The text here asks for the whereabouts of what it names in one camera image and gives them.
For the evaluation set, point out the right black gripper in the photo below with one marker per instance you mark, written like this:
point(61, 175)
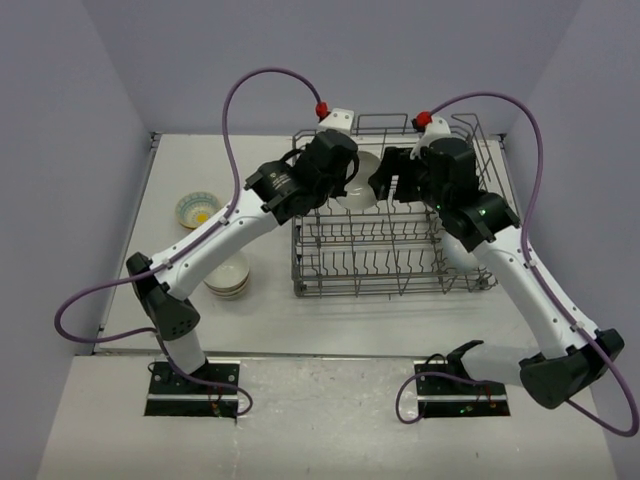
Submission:
point(397, 161)

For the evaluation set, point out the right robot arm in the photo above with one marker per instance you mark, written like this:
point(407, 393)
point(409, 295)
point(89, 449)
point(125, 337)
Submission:
point(572, 351)

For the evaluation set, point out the grey wire dish rack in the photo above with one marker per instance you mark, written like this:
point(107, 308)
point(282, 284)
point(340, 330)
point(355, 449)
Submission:
point(391, 248)

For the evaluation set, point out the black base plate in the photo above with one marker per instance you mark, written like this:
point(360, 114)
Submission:
point(170, 395)
point(443, 398)

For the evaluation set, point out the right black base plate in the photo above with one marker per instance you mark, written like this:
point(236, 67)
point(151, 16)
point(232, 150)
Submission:
point(443, 398)

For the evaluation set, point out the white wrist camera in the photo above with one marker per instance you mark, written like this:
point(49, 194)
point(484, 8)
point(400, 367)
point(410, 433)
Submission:
point(431, 128)
point(337, 119)

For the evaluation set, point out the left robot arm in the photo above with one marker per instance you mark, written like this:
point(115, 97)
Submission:
point(164, 282)

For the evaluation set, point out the white bowl front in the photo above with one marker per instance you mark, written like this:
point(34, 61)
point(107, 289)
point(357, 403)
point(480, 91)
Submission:
point(457, 255)

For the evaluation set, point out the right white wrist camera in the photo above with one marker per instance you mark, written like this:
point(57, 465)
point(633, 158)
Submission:
point(431, 128)

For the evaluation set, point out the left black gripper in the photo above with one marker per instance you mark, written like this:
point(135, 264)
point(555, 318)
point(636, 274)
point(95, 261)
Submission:
point(339, 186)

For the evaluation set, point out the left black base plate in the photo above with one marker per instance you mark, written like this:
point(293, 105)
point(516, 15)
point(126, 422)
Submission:
point(170, 395)

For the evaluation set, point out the beige bowl orange flower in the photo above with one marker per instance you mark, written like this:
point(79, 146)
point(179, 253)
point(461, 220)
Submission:
point(231, 273)

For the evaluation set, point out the beige bowl small flowers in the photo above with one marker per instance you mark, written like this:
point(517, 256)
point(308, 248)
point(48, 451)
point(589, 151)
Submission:
point(240, 287)

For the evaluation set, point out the white bowl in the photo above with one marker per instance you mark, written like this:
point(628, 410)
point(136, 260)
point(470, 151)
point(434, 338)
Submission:
point(359, 195)
point(457, 255)

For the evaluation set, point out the beige bowl colourful leaves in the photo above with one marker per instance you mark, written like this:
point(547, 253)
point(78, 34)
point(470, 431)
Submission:
point(228, 296)

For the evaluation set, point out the yellow checked bowl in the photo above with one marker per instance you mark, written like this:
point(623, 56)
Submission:
point(195, 208)

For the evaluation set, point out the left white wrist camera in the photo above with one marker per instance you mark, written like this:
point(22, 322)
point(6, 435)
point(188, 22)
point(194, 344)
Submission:
point(337, 119)

